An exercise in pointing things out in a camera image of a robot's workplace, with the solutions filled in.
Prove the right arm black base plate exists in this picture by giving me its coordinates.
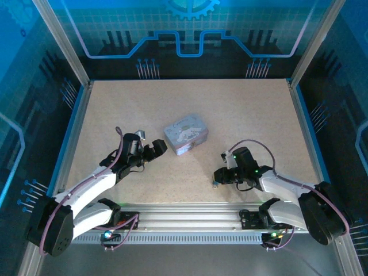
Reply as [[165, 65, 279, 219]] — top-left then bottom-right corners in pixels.
[[239, 208, 294, 231]]

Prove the pastel cartoon tin box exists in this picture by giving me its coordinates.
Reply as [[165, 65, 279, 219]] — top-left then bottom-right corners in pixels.
[[163, 113, 210, 156]]

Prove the left aluminium corner post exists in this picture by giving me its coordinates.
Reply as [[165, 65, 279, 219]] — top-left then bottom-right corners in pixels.
[[30, 0, 93, 87]]

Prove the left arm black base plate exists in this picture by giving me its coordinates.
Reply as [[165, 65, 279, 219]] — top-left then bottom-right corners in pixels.
[[109, 210, 141, 231]]

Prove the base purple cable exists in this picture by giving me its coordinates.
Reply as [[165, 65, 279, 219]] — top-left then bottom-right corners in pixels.
[[94, 214, 141, 252], [263, 225, 296, 252]]

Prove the left aluminium side rail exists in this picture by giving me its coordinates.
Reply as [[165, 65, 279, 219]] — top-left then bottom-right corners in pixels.
[[51, 80, 95, 199]]

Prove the right aluminium side rail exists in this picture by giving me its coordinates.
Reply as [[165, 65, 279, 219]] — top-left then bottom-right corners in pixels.
[[286, 78, 330, 185]]

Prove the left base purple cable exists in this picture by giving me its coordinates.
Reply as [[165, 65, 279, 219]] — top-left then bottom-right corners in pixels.
[[94, 214, 141, 252]]

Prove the slotted grey cable duct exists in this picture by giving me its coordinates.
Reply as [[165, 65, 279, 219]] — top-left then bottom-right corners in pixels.
[[71, 233, 265, 245]]

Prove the aluminium corner post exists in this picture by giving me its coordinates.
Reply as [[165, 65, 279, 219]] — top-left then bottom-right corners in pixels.
[[30, 0, 93, 87], [289, 0, 354, 85]]

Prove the aluminium side rail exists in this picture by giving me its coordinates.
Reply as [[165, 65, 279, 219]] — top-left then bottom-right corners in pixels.
[[286, 78, 330, 185], [51, 80, 95, 199]]

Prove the right aluminium corner post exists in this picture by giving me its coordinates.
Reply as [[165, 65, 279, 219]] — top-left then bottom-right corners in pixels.
[[289, 0, 354, 85]]

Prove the aluminium front rail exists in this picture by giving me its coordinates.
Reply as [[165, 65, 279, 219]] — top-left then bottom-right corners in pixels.
[[57, 202, 317, 234]]

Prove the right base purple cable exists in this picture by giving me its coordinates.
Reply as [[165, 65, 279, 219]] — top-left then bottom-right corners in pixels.
[[263, 225, 296, 252]]

